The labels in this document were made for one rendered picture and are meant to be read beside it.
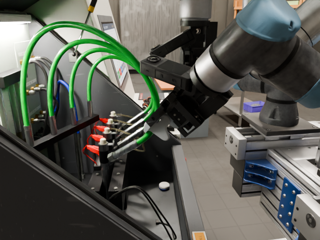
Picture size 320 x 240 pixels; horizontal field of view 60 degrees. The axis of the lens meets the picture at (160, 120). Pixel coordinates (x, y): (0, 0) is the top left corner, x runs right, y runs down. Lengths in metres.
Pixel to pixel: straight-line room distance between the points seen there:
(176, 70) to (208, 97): 0.08
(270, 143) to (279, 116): 0.11
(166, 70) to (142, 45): 7.34
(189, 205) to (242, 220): 1.54
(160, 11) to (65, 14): 6.85
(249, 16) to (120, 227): 0.37
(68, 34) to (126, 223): 0.78
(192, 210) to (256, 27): 0.52
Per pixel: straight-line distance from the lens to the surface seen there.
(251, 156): 1.17
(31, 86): 1.06
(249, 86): 1.18
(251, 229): 2.26
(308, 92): 0.46
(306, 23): 0.59
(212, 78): 0.45
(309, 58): 0.45
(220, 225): 2.23
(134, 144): 0.64
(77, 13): 1.09
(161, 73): 0.52
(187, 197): 0.82
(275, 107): 1.17
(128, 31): 7.80
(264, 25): 0.40
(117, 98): 1.06
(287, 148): 1.21
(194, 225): 0.74
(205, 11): 0.67
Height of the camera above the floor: 1.43
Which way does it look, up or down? 20 degrees down
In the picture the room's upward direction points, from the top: straight up
